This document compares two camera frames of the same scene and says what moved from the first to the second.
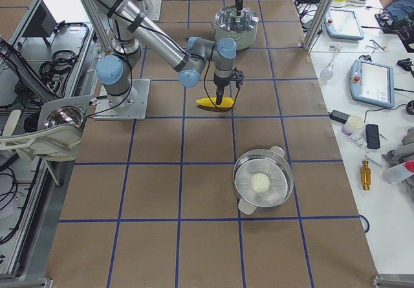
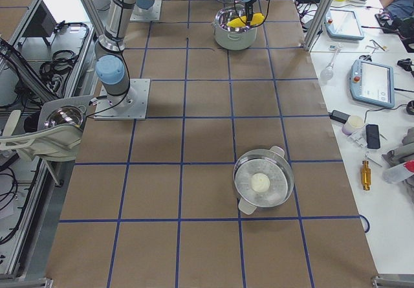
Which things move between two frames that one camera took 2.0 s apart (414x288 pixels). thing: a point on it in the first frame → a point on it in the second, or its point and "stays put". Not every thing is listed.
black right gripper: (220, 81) → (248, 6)
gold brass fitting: (366, 175) stays put
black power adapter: (339, 116) stays put
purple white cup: (354, 123) stays put
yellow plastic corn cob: (212, 101) → (257, 18)
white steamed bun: (260, 182) stays put
